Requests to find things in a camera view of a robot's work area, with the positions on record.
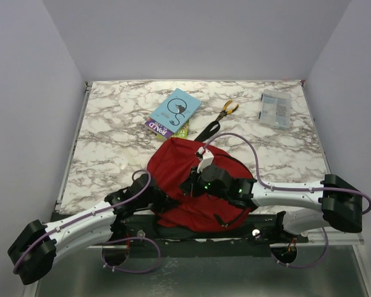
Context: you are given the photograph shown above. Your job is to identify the clear plastic organizer box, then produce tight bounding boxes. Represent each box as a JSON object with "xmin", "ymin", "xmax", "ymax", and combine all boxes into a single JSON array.
[{"xmin": 258, "ymin": 90, "xmax": 291, "ymax": 129}]

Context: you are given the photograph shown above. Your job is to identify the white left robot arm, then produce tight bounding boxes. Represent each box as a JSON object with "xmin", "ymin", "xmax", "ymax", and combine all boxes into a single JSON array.
[{"xmin": 7, "ymin": 171, "xmax": 170, "ymax": 285}]

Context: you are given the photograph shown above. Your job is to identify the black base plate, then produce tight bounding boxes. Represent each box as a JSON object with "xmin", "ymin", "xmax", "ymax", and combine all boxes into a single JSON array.
[{"xmin": 45, "ymin": 212, "xmax": 308, "ymax": 261}]

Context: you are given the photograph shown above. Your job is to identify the green book under stack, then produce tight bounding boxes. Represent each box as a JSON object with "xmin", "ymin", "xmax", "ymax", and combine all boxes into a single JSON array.
[{"xmin": 172, "ymin": 121, "xmax": 189, "ymax": 139}]

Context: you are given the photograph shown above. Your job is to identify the yellow handled pliers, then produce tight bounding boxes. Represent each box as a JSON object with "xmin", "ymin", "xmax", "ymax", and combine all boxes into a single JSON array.
[{"xmin": 214, "ymin": 100, "xmax": 239, "ymax": 122}]

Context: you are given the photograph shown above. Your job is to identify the light blue book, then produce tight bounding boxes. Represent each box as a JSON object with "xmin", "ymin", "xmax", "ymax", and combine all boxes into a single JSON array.
[{"xmin": 150, "ymin": 88, "xmax": 202, "ymax": 133}]

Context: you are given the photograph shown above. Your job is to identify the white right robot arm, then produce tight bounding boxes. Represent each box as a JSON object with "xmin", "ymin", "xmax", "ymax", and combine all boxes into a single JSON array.
[{"xmin": 179, "ymin": 165, "xmax": 363, "ymax": 243}]

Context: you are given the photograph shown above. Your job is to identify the aluminium mounting rail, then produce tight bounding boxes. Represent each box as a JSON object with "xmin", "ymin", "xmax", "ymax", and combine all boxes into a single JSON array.
[{"xmin": 89, "ymin": 231, "xmax": 365, "ymax": 249}]

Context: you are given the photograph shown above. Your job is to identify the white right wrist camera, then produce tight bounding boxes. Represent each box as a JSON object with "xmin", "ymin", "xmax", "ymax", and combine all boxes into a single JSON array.
[{"xmin": 196, "ymin": 147, "xmax": 214, "ymax": 173}]

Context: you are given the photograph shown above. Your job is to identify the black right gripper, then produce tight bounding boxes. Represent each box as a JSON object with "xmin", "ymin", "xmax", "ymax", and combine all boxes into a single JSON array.
[{"xmin": 179, "ymin": 164, "xmax": 229, "ymax": 200}]

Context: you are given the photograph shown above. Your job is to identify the red student backpack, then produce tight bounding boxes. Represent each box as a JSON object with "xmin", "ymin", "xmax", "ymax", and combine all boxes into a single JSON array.
[{"xmin": 147, "ymin": 137, "xmax": 257, "ymax": 233}]

